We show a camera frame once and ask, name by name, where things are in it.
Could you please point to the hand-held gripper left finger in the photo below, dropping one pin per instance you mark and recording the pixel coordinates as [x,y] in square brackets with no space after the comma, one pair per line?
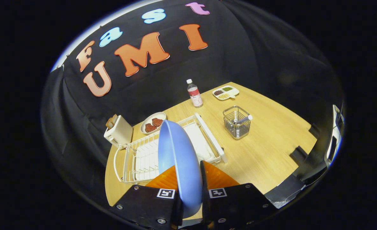
[147,204]

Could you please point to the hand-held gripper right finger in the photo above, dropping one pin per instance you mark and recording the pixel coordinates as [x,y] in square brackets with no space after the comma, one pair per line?
[203,182]

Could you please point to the blue plate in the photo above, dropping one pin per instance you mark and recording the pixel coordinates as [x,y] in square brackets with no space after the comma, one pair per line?
[180,166]

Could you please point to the beige oval plate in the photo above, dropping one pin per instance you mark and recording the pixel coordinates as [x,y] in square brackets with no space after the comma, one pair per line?
[161,115]

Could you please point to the white divided dish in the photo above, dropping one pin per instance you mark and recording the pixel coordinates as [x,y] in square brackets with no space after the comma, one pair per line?
[234,92]

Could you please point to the brown meat piece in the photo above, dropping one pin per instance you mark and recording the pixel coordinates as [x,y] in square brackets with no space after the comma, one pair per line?
[150,128]
[157,122]

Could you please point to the white toaster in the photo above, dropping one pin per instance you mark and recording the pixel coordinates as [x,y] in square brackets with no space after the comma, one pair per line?
[119,132]

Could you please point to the clear bottle with red label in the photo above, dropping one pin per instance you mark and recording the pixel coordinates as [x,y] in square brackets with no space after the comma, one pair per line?
[195,95]

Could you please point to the yellow beans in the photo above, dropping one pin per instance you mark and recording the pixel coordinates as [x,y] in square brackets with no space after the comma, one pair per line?
[223,96]

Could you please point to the toast slice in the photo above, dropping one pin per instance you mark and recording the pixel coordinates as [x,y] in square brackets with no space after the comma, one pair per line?
[109,123]
[114,118]

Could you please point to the brown beans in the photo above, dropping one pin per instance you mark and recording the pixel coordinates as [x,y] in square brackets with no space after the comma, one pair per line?
[218,92]

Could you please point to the green beans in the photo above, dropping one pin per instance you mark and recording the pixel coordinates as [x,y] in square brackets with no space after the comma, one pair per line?
[227,88]

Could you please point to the black table clamp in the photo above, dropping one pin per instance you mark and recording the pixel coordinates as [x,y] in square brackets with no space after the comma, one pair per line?
[298,155]

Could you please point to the white and black device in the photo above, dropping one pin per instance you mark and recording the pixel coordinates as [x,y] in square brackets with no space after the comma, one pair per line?
[335,140]

